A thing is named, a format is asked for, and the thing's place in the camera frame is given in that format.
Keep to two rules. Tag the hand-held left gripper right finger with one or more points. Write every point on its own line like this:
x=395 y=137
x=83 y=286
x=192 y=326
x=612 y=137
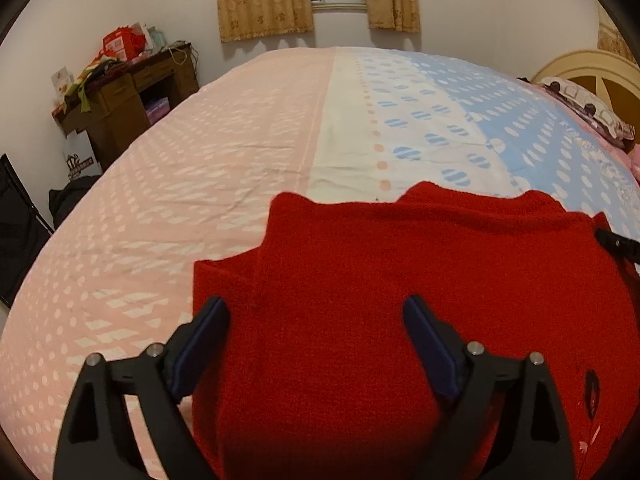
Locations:
x=432 y=347

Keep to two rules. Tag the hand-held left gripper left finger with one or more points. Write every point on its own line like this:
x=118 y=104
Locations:
x=197 y=345

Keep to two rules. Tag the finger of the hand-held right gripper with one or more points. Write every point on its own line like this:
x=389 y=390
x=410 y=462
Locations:
x=620 y=245

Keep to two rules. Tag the red knit sweater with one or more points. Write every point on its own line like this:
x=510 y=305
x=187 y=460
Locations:
x=375 y=270

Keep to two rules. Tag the pink quilt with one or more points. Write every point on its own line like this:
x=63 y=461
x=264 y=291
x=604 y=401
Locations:
x=636 y=160

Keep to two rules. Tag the patterned pillow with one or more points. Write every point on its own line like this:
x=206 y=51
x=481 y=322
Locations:
x=585 y=105

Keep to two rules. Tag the bed with polka dot sheet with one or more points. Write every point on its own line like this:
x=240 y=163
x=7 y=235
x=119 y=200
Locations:
x=225 y=160

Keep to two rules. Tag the cream wooden headboard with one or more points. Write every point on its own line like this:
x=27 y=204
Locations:
x=575 y=62

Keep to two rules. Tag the black bag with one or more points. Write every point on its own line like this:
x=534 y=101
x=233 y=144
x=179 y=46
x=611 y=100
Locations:
x=72 y=200

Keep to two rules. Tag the beige floral curtain by headboard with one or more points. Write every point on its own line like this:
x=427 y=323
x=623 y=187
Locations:
x=617 y=40

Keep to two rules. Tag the black folding chair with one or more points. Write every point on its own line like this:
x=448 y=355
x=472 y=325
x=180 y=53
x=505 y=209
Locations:
x=17 y=230

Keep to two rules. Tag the white paper bag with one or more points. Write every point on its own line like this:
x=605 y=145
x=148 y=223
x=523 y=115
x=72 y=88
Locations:
x=80 y=157

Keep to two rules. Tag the pink box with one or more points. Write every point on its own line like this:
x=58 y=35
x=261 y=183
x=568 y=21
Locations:
x=156 y=109

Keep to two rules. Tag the brown wooden desk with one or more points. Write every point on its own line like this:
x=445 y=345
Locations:
x=115 y=110

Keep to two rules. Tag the green cloth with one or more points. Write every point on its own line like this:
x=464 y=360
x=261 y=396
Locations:
x=87 y=87

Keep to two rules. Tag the white card box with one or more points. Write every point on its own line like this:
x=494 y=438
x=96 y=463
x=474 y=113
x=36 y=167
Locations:
x=61 y=82

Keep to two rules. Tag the light blue bag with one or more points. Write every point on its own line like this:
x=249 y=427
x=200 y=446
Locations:
x=157 y=39

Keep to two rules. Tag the red gift bag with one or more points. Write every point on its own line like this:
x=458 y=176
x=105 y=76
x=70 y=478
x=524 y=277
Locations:
x=120 y=45

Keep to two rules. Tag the wide beige floral curtain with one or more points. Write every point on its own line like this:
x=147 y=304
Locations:
x=262 y=5

